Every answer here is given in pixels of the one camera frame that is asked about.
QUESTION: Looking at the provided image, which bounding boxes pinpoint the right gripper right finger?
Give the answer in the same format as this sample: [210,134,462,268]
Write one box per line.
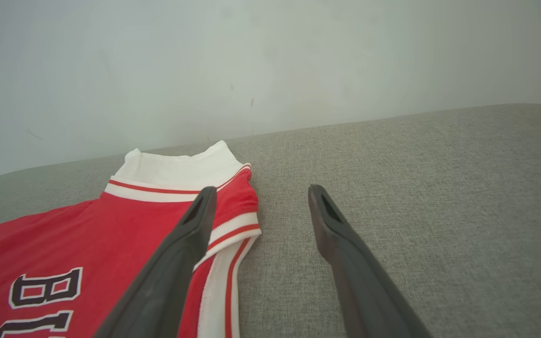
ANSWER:
[308,184,434,338]

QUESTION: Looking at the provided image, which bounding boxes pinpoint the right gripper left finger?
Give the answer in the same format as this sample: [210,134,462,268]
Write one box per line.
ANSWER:
[93,186,218,338]

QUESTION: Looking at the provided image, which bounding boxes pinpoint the red white basketball jersey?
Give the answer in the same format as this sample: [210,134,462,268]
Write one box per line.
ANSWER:
[0,140,263,338]

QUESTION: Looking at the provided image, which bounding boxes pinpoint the grey fabric sofa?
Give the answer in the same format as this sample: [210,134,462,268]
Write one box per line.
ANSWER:
[0,103,541,338]

